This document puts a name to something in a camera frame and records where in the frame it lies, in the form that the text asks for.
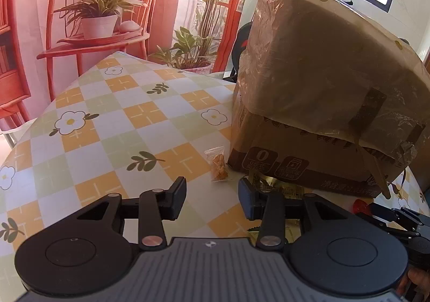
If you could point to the red snack packet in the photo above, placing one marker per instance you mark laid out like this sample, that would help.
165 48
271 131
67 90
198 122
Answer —
361 205

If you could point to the person's right hand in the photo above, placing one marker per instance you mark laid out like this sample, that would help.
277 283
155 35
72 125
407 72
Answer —
418 280

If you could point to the gold foil snack packet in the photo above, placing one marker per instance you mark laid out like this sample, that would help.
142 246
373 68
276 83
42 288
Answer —
285 189

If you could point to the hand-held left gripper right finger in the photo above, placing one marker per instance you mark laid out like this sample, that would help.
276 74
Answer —
248 201

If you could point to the taped brown cardboard box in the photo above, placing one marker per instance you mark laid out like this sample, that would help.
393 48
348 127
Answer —
319 70

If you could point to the clear packet of orange snack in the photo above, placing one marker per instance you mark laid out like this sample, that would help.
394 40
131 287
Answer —
218 167

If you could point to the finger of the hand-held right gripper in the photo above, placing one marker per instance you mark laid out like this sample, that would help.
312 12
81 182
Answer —
386 214
399 234

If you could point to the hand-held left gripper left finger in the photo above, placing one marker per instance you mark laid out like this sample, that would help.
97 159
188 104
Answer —
178 197

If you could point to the checked floral tablecloth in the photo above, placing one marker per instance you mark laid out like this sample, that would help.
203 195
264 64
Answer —
100 160

